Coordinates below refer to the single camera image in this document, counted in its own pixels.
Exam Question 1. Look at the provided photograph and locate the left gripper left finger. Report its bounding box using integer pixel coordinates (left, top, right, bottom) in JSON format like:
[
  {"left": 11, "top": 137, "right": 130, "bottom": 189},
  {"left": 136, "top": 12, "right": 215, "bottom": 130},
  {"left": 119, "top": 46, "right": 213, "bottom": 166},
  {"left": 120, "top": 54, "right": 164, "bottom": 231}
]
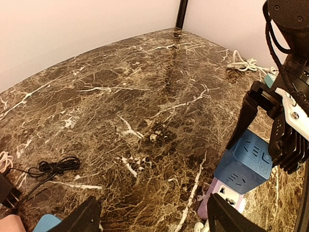
[{"left": 49, "top": 196, "right": 101, "bottom": 232}]

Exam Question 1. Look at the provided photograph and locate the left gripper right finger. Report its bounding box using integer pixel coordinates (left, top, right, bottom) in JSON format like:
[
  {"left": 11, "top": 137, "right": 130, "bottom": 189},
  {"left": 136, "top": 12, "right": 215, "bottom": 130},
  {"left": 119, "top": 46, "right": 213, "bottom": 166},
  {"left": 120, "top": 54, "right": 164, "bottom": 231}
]
[{"left": 207, "top": 193, "right": 265, "bottom": 232}]

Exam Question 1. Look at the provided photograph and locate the right black frame post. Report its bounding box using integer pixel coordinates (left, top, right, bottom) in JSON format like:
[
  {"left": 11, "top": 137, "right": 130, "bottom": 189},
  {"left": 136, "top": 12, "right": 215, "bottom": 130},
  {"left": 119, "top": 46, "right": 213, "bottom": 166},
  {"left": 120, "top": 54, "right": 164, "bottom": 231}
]
[{"left": 175, "top": 0, "right": 189, "bottom": 29}]

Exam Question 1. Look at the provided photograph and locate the pink charger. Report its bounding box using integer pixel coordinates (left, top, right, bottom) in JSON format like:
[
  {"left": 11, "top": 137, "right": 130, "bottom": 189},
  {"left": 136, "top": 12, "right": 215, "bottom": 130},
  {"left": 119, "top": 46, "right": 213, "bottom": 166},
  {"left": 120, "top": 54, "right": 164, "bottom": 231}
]
[{"left": 0, "top": 214, "right": 26, "bottom": 232}]

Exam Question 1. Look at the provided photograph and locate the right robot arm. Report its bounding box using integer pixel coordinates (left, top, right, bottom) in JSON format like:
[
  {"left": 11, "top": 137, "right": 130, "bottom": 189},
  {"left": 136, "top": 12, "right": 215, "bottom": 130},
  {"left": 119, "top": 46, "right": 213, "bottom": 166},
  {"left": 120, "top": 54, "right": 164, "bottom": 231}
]
[{"left": 226, "top": 0, "right": 309, "bottom": 174}]

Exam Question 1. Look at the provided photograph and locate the blue flat square adapter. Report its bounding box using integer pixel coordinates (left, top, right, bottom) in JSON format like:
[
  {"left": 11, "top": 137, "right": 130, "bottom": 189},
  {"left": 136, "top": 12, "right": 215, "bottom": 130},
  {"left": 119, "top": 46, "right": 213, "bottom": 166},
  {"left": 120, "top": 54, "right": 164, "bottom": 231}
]
[{"left": 33, "top": 214, "right": 62, "bottom": 232}]

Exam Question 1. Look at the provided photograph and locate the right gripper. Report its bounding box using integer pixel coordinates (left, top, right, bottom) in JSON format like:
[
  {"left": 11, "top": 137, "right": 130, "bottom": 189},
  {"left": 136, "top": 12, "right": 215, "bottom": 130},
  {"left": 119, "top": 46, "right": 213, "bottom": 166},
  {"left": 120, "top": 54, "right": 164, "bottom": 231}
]
[{"left": 226, "top": 81, "right": 309, "bottom": 174}]

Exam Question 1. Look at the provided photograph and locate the dark blue cube socket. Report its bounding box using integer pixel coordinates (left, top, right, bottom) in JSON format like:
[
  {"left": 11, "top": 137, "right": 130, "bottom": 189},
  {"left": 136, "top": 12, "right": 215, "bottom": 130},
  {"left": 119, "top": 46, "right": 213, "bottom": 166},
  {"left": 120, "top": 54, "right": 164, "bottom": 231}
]
[{"left": 214, "top": 130, "right": 272, "bottom": 195}]

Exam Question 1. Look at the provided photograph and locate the black charger with cable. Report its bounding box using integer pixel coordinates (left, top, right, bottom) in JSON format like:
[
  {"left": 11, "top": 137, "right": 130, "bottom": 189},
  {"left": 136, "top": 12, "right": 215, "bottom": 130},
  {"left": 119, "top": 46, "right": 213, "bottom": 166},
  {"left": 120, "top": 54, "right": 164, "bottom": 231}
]
[{"left": 3, "top": 156, "right": 81, "bottom": 212}]

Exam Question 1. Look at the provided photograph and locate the teal power strip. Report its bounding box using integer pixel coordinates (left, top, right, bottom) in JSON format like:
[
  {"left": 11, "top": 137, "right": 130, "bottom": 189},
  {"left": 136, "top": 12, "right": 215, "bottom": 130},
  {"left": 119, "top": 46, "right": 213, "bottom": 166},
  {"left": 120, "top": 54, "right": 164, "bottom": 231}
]
[{"left": 227, "top": 50, "right": 278, "bottom": 87}]

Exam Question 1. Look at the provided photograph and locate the pink white usb cable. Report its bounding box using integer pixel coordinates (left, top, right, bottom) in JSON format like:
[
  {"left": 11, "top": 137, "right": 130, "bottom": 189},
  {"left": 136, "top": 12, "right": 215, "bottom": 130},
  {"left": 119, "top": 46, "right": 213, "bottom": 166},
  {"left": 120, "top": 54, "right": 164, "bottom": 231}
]
[{"left": 0, "top": 151, "right": 14, "bottom": 174}]

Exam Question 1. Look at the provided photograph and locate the purple power strip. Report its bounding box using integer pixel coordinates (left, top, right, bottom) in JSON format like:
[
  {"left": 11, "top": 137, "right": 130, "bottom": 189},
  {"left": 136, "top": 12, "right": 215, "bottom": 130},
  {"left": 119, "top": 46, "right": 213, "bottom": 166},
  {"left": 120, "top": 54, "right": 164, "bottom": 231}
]
[{"left": 194, "top": 177, "right": 246, "bottom": 232}]

